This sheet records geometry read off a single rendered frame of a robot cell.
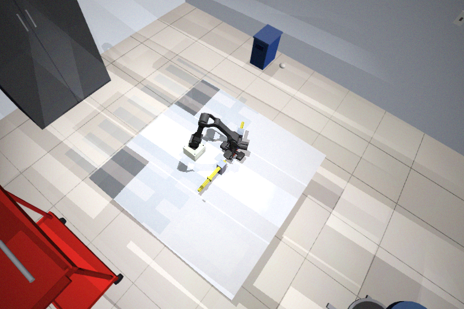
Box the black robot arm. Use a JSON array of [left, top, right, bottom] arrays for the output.
[[188, 113, 248, 160]]

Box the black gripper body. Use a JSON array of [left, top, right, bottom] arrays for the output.
[[220, 141, 245, 161]]

